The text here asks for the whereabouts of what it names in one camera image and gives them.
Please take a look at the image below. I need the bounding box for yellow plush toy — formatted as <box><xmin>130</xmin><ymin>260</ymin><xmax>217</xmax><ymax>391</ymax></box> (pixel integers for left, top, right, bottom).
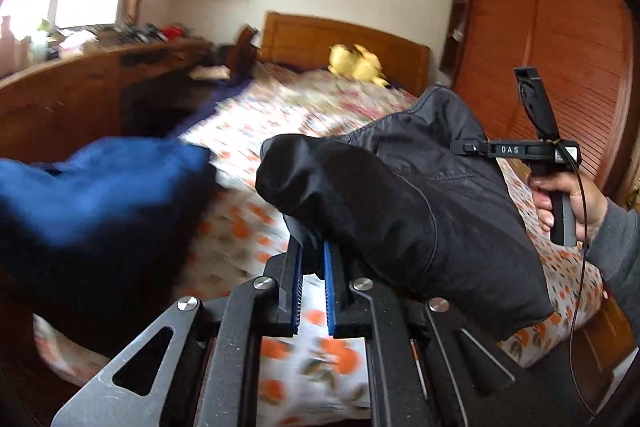
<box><xmin>328</xmin><ymin>44</ymin><xmax>390</xmax><ymax>88</ymax></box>

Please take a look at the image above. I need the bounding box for wooden louvered wardrobe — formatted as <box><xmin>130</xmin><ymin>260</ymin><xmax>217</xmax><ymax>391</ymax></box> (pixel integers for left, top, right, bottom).
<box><xmin>440</xmin><ymin>0</ymin><xmax>639</xmax><ymax>196</ymax></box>

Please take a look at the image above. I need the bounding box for black jacket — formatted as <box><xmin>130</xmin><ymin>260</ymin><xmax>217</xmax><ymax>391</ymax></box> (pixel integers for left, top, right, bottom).
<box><xmin>255</xmin><ymin>88</ymin><xmax>552</xmax><ymax>341</ymax></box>

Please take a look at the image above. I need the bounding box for long wooden desk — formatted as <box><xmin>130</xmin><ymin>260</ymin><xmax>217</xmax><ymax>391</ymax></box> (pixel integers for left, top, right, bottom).
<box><xmin>0</xmin><ymin>38</ymin><xmax>210</xmax><ymax>162</ymax></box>

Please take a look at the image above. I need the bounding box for folded blue garment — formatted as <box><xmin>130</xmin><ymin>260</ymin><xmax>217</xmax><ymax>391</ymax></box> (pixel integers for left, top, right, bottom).
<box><xmin>1</xmin><ymin>138</ymin><xmax>216</xmax><ymax>357</ymax></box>

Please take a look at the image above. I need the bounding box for wooden chair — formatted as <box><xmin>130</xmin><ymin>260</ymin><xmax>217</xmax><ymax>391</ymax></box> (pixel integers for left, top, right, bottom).
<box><xmin>227</xmin><ymin>25</ymin><xmax>258</xmax><ymax>76</ymax></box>

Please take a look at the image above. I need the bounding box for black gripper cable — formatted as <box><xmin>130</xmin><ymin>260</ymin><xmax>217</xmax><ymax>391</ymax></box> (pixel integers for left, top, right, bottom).
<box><xmin>554</xmin><ymin>141</ymin><xmax>599</xmax><ymax>417</ymax></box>

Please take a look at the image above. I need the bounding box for grey sleeve right forearm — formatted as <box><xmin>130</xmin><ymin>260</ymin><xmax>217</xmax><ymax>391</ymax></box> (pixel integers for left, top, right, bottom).
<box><xmin>587</xmin><ymin>200</ymin><xmax>640</xmax><ymax>338</ymax></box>

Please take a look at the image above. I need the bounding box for orange print bed sheet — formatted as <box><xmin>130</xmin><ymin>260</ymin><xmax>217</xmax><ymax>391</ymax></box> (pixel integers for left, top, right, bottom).
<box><xmin>31</xmin><ymin>66</ymin><xmax>606</xmax><ymax>427</ymax></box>

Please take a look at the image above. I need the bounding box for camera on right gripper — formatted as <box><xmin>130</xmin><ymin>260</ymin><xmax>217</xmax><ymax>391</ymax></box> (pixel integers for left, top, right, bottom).
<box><xmin>513</xmin><ymin>67</ymin><xmax>560</xmax><ymax>141</ymax></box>

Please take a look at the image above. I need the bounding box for wooden headboard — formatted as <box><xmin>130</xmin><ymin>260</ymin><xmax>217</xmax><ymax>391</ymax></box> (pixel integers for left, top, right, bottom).
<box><xmin>259</xmin><ymin>11</ymin><xmax>433</xmax><ymax>96</ymax></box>

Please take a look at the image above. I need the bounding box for person's right hand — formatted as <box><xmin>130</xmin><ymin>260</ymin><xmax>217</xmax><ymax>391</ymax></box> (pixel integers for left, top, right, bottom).
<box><xmin>527</xmin><ymin>172</ymin><xmax>608</xmax><ymax>242</ymax></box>

